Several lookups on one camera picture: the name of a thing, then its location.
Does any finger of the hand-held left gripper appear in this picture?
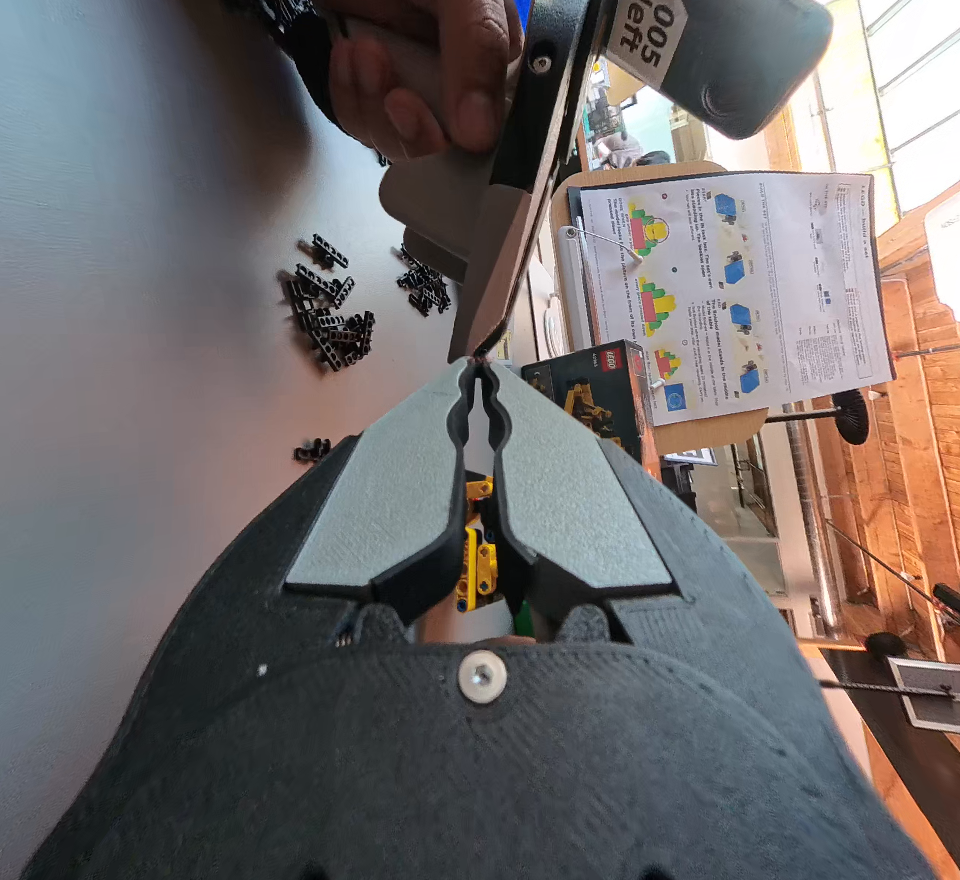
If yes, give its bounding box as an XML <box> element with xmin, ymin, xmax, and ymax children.
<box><xmin>447</xmin><ymin>184</ymin><xmax>560</xmax><ymax>365</ymax></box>

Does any person's left hand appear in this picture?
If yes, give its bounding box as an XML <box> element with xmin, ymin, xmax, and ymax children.
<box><xmin>296</xmin><ymin>0</ymin><xmax>526</xmax><ymax>161</ymax></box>

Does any black lego set box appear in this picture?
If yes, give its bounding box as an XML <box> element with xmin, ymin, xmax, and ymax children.
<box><xmin>521</xmin><ymin>340</ymin><xmax>655</xmax><ymax>463</ymax></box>

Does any yellow lego model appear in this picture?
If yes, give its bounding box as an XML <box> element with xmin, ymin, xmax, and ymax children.
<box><xmin>453</xmin><ymin>476</ymin><xmax>502</xmax><ymax>613</ymax></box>

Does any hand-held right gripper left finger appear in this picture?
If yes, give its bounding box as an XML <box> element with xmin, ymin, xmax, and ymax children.
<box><xmin>283</xmin><ymin>357</ymin><xmax>478</xmax><ymax>626</ymax></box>

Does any printed instruction sheet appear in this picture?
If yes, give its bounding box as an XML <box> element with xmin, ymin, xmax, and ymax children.
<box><xmin>579</xmin><ymin>171</ymin><xmax>897</xmax><ymax>427</ymax></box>

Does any silver metal pipe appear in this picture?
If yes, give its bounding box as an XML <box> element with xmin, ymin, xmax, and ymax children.
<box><xmin>783</xmin><ymin>421</ymin><xmax>843</xmax><ymax>637</ymax></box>

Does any black round stand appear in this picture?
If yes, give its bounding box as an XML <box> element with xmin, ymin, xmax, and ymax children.
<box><xmin>782</xmin><ymin>388</ymin><xmax>871</xmax><ymax>446</ymax></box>

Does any pile of black lego pieces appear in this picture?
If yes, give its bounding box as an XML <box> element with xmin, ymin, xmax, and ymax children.
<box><xmin>281</xmin><ymin>233</ymin><xmax>376</xmax><ymax>373</ymax></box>
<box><xmin>396</xmin><ymin>244</ymin><xmax>453</xmax><ymax>317</ymax></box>

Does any wooden clipboard stand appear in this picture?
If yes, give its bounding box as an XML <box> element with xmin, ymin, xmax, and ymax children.
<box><xmin>551</xmin><ymin>160</ymin><xmax>771</xmax><ymax>455</ymax></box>

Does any framed white panel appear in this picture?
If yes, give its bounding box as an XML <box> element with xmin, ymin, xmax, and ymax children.
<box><xmin>887</xmin><ymin>657</ymin><xmax>960</xmax><ymax>733</ymax></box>

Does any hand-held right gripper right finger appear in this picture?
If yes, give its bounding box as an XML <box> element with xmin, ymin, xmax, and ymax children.
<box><xmin>478</xmin><ymin>357</ymin><xmax>675</xmax><ymax>634</ymax></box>

